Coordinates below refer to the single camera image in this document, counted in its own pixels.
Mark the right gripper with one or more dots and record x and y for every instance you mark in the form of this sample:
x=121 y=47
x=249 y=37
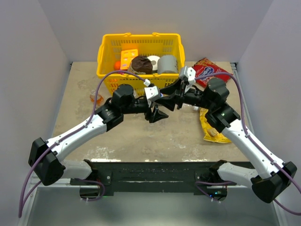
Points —
x=179 y=97

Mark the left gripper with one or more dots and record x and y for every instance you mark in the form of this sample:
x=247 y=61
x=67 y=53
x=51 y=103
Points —
x=156 y=115

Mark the orange tea bottle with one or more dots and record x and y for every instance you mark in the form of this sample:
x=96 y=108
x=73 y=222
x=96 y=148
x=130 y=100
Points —
x=97 y=97

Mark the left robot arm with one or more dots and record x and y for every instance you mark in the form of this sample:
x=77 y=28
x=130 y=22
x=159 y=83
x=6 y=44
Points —
x=47 y=158

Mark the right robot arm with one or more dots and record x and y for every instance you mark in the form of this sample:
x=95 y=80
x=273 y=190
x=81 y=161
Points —
x=270 y=176

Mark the grey tape roll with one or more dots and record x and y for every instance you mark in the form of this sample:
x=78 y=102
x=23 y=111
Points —
x=167 y=64

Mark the white tape roll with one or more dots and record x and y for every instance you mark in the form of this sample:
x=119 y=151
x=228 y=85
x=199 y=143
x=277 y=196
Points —
x=154 y=61

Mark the brown wrapped package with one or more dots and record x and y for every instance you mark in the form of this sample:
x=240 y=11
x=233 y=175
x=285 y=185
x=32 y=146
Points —
x=141 y=65

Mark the red snack bag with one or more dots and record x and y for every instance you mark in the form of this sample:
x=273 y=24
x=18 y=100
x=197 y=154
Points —
x=206 y=67

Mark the yellow chips bag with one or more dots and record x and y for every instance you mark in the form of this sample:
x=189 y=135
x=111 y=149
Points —
x=211 y=134

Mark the orange juice carton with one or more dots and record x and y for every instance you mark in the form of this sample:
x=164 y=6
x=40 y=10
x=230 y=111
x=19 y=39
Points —
x=126 y=57

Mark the orange ball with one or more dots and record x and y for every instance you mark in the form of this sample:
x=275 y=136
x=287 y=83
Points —
x=117 y=65

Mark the yellow plastic shopping basket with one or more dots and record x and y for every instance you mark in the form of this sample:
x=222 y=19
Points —
x=155 y=44

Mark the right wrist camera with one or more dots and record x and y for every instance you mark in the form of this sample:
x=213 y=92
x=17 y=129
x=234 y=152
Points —
x=187 y=74

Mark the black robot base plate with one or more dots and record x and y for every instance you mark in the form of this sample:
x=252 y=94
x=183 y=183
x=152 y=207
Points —
x=194 y=177

